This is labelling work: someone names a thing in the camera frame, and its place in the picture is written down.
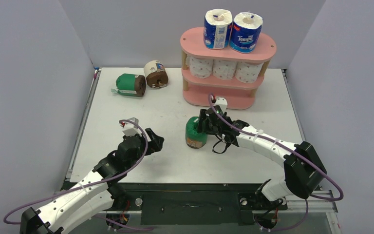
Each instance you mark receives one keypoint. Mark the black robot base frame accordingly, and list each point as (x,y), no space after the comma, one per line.
(208,204)

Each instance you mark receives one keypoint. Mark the floral white paper roll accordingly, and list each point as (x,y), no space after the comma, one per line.
(224,69)

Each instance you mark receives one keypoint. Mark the blue paper roll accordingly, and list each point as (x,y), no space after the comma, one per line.
(217,28)

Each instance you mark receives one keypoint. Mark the pink three-tier shelf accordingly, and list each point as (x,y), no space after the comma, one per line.
(240,95)

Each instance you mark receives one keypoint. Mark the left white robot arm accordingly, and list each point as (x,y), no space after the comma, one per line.
(96,192)

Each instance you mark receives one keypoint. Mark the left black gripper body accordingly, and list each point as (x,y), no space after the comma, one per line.
(141,153)

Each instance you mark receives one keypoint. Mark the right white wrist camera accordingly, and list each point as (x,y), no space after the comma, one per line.
(219,101)

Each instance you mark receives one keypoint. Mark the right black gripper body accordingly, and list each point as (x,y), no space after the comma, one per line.
(208,122)

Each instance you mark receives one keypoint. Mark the green brown roll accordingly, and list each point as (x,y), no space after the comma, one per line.
(130,85)
(192,137)

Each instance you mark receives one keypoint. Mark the beige brown paper roll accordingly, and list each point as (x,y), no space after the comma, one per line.
(155,73)

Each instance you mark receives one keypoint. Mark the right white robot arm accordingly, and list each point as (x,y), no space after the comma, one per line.
(303,170)

